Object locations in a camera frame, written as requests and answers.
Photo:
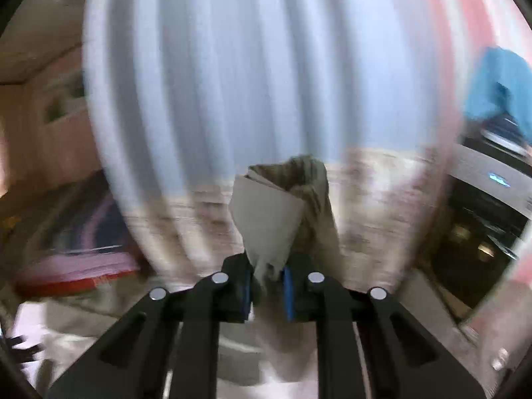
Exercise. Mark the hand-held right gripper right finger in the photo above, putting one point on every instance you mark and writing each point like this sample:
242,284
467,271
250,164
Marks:
288,295

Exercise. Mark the blue cloth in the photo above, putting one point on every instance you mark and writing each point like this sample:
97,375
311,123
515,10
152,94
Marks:
494,87

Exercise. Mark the khaki garment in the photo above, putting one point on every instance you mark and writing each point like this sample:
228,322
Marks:
270,216

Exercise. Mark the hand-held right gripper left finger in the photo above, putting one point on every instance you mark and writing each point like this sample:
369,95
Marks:
246,295

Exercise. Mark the framed wall picture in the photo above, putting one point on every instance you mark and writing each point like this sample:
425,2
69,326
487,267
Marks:
62,106

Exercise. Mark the dark glass-front appliance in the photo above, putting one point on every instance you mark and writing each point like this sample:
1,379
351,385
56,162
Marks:
478,241

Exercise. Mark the bed with striped blanket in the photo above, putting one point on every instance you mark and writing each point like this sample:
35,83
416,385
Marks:
83,253

